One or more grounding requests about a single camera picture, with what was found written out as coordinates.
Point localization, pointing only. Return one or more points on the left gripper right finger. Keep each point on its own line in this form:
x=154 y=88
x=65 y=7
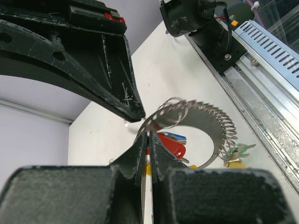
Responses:
x=183 y=195

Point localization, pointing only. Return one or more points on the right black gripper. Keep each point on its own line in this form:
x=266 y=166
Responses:
x=77 y=45

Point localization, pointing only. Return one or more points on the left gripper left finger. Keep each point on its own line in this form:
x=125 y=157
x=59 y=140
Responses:
x=109 y=194

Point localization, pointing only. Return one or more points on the red tag key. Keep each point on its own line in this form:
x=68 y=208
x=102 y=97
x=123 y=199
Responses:
x=175 y=147

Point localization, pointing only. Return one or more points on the blue tag key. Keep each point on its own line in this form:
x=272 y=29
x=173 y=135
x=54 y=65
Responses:
x=176 y=137

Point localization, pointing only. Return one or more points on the green tag key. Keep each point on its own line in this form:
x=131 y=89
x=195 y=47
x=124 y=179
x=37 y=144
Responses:
x=239 y=150

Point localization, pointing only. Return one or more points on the aluminium mounting rail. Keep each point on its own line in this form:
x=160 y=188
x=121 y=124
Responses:
x=269 y=105

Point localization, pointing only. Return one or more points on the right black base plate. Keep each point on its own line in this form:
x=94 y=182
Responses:
x=212 y=41

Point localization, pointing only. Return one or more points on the white slotted cable duct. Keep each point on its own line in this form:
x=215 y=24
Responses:
x=278 y=55

